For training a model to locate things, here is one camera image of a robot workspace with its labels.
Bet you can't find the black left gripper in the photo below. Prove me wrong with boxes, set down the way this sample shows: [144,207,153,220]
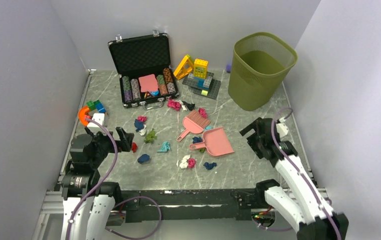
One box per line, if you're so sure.
[85,125,134,168]

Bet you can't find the pink plastic dustpan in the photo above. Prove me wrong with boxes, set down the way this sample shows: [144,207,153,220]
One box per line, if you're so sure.
[189,127,235,157]

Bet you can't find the pink hand brush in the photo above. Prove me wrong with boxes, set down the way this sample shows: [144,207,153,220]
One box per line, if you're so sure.
[176,110,211,142]

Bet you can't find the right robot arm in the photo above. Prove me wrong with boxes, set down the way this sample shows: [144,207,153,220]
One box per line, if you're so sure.
[240,117,349,240]

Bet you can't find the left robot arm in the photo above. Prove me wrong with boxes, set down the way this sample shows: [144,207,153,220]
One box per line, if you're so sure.
[61,127,253,240]

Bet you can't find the red paper scrap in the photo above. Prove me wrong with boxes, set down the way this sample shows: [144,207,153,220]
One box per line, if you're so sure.
[130,142,138,153]

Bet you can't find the white paper scrap left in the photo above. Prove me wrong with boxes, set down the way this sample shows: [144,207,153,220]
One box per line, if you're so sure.
[138,124,147,137]

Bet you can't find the white paper scrap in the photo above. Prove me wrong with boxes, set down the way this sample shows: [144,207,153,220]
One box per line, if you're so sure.
[176,155,191,169]
[138,124,147,137]
[177,100,189,111]

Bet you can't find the navy paper scrap left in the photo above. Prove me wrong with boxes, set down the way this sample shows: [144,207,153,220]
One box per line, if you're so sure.
[134,119,145,132]

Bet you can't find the blue paper scrap left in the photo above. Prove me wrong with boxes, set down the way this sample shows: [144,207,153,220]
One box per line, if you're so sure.
[137,153,151,164]

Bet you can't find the magenta paper scrap left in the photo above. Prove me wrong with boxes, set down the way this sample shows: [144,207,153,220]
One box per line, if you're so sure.
[137,116,148,123]

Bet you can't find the teal paper scrap centre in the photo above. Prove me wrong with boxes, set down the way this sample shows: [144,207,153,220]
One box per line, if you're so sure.
[157,141,171,153]

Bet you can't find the green blue toy bricks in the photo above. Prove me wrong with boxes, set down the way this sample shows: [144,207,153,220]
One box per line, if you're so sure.
[86,100,107,114]

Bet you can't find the orange curved toy piece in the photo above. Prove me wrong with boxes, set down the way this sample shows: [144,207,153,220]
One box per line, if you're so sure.
[77,105,95,127]

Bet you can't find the magenta paper scrap near brush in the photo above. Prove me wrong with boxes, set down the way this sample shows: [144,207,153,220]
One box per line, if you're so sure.
[198,107,208,119]

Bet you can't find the navy paper scrap front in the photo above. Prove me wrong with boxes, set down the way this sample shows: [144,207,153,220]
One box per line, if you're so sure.
[203,162,217,170]

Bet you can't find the navy paper scrap by dustpan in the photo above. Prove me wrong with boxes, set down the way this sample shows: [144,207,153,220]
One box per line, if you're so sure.
[192,136,203,144]

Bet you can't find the white paper scrap front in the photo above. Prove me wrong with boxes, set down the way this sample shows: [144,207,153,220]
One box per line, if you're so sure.
[176,155,191,169]

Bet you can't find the purple object behind basket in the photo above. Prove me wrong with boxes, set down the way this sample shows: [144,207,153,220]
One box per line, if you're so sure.
[225,62,232,73]

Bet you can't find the olive green mesh wastebasket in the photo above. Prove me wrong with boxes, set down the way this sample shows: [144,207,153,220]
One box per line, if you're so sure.
[228,32,298,111]

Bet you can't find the yellow toy brick window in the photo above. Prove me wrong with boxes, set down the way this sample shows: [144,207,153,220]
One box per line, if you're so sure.
[193,58,209,79]

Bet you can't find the black poker chip case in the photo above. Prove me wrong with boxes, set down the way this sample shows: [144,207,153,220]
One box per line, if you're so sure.
[107,30,180,110]

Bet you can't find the orange yellow triangle toy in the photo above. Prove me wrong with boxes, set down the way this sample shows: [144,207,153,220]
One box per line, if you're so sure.
[173,54,194,80]

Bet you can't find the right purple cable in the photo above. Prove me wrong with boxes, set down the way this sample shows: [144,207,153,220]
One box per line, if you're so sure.
[252,107,343,240]

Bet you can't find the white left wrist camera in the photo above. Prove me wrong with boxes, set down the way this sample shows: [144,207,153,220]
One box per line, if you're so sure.
[86,113,109,134]

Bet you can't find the grey brick base plate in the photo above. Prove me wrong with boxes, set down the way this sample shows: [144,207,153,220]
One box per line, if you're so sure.
[182,72,221,100]

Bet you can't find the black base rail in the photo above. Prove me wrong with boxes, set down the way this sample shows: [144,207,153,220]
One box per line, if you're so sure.
[110,188,287,223]

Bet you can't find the aluminium frame rail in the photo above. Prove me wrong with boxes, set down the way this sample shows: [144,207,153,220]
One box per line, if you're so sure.
[32,191,64,240]

